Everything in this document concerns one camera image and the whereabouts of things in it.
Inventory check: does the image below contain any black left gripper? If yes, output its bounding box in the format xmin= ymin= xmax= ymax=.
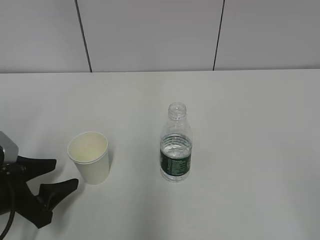
xmin=0 ymin=156 xmax=79 ymax=229

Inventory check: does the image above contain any white paper cup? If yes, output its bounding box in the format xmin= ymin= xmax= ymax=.
xmin=67 ymin=131 xmax=110 ymax=185

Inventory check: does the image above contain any clear water bottle green label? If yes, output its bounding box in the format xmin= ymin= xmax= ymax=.
xmin=159 ymin=102 xmax=193 ymax=183

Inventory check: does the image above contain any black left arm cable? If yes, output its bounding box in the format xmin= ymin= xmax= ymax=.
xmin=0 ymin=172 xmax=16 ymax=236

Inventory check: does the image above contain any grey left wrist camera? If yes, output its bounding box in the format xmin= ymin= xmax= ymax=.
xmin=0 ymin=131 xmax=19 ymax=165

